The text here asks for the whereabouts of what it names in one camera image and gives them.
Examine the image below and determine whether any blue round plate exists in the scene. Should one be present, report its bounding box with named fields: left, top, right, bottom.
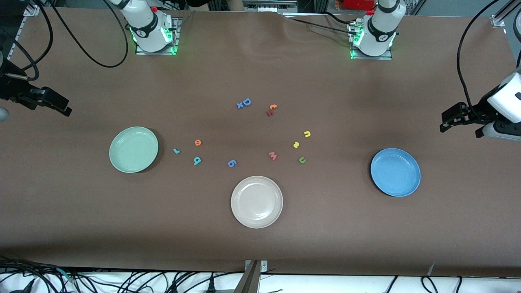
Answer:
left=370, top=148, right=421, bottom=198

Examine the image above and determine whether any green round plate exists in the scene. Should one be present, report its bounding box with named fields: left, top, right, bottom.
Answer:
left=109, top=126, right=159, bottom=174

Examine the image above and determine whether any red box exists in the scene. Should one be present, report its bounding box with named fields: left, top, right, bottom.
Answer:
left=343, top=0, right=376, bottom=11

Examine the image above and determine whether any brown table cover sheet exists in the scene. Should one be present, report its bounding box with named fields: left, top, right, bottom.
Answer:
left=0, top=7, right=521, bottom=278

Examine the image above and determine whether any beige round plate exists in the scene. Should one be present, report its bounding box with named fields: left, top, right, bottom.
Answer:
left=230, top=175, right=284, bottom=229

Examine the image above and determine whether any grey device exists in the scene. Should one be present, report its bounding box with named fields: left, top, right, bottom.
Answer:
left=243, top=0, right=298, bottom=13

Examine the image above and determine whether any aluminium leg profile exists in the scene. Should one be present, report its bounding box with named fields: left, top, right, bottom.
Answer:
left=233, top=260, right=262, bottom=293

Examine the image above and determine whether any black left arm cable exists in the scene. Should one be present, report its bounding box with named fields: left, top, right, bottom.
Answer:
left=456, top=0, right=521, bottom=118

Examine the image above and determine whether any aluminium frame edge strip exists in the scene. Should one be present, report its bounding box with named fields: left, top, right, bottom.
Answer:
left=6, top=4, right=41, bottom=61

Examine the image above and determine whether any aluminium frame corner bar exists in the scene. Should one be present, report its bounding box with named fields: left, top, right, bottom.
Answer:
left=490, top=0, right=521, bottom=28

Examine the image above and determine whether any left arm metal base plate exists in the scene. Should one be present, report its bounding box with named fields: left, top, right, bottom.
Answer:
left=349, top=22, right=393, bottom=61

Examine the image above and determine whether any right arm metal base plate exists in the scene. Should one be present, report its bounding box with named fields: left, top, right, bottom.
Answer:
left=135, top=16, right=180, bottom=56

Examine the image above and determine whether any black base power cable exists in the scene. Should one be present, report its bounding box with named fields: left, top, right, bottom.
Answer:
left=285, top=16, right=354, bottom=33
left=322, top=11, right=359, bottom=26

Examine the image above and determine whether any teal floor cable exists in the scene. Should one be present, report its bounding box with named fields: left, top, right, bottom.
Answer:
left=57, top=268, right=77, bottom=284

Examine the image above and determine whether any small metal bracket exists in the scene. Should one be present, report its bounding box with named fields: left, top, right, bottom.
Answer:
left=244, top=260, right=269, bottom=273

